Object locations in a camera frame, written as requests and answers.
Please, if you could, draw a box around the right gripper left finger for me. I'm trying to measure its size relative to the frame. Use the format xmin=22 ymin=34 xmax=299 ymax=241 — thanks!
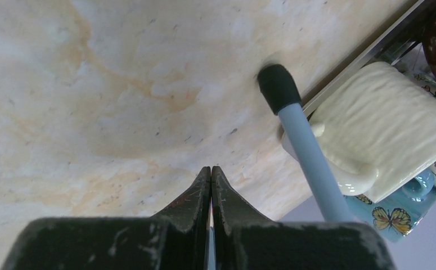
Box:
xmin=2 ymin=167 xmax=211 ymax=269

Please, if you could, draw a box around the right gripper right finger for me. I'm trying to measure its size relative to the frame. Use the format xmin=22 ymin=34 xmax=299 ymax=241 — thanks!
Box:
xmin=210 ymin=166 xmax=396 ymax=269

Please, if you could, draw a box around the light blue music stand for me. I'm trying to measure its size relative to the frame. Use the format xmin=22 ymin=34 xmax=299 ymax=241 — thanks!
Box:
xmin=257 ymin=64 xmax=354 ymax=222

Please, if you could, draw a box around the blue butterfly mug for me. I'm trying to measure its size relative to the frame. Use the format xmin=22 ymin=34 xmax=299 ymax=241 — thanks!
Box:
xmin=344 ymin=169 xmax=436 ymax=242

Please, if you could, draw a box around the cream ribbed mug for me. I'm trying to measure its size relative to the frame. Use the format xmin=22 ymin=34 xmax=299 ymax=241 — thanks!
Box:
xmin=309 ymin=62 xmax=436 ymax=203

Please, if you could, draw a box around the metal tray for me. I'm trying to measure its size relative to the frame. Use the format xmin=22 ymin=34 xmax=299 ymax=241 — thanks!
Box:
xmin=277 ymin=0 xmax=436 ymax=158

